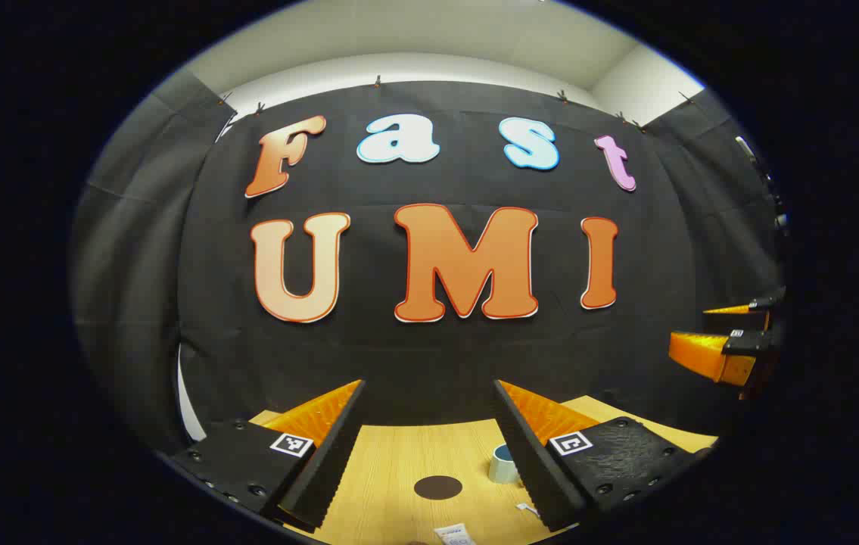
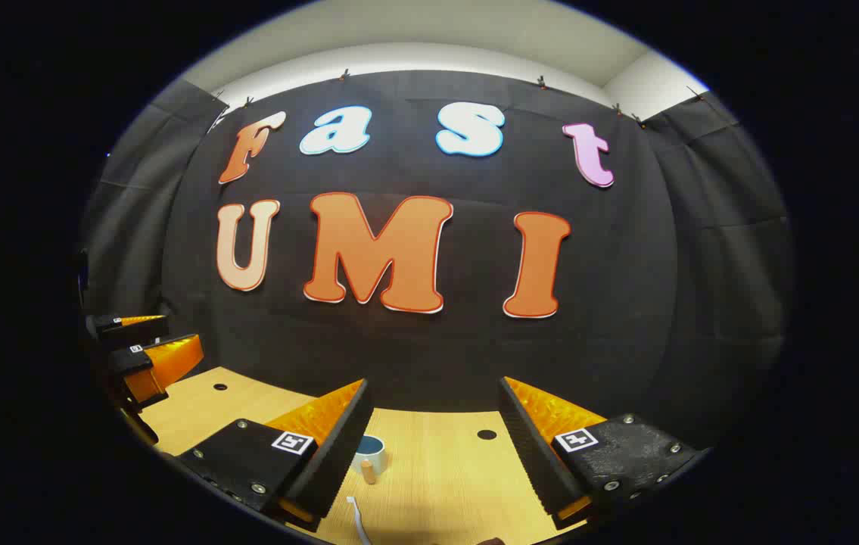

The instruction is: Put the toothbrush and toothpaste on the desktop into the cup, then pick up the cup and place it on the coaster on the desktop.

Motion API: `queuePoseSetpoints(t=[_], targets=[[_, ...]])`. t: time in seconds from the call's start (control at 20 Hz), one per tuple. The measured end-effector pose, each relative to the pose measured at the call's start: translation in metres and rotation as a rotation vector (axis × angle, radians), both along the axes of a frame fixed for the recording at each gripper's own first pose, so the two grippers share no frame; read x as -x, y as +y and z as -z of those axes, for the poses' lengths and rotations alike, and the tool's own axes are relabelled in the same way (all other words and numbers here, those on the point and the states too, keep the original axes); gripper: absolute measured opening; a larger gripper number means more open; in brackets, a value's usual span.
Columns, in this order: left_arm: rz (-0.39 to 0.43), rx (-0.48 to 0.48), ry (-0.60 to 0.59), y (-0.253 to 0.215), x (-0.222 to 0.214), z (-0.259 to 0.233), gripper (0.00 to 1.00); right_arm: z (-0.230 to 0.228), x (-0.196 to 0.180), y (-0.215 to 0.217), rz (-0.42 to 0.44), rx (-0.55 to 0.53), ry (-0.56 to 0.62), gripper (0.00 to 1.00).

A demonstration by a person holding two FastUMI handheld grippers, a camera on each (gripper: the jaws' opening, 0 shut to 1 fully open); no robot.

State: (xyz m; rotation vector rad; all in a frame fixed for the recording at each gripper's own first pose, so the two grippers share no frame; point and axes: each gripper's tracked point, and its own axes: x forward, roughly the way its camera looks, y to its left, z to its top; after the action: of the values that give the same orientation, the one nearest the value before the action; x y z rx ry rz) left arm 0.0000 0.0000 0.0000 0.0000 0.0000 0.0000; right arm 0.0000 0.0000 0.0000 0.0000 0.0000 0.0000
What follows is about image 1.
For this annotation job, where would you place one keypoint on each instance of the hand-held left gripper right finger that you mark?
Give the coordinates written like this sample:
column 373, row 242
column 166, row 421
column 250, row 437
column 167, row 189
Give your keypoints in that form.
column 531, row 462

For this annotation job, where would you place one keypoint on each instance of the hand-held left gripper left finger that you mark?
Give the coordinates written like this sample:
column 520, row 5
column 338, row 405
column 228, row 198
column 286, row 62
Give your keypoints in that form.
column 327, row 462

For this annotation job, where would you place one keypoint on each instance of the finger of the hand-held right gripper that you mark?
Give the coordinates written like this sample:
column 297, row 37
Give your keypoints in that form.
column 758, row 303
column 751, row 343

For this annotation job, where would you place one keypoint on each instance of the pale blue cup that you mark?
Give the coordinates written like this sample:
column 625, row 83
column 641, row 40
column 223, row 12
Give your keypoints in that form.
column 503, row 465

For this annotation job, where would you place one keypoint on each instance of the pale blue toothbrush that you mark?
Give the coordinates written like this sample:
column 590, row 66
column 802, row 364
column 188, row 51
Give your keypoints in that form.
column 527, row 509

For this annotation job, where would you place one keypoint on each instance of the dark brown round coaster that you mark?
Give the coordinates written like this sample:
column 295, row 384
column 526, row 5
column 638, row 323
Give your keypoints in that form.
column 438, row 487

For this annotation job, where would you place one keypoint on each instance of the white toothpaste tube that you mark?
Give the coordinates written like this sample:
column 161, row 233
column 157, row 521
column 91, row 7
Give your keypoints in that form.
column 453, row 534

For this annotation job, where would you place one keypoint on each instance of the wooden desktop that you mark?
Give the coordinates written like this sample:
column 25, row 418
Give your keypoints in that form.
column 399, row 469

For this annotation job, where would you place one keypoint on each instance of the dark metal stand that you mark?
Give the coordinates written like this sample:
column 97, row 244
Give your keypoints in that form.
column 766, row 182

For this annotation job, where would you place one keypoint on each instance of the black backdrop cloth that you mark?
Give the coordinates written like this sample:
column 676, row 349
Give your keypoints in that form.
column 429, row 356

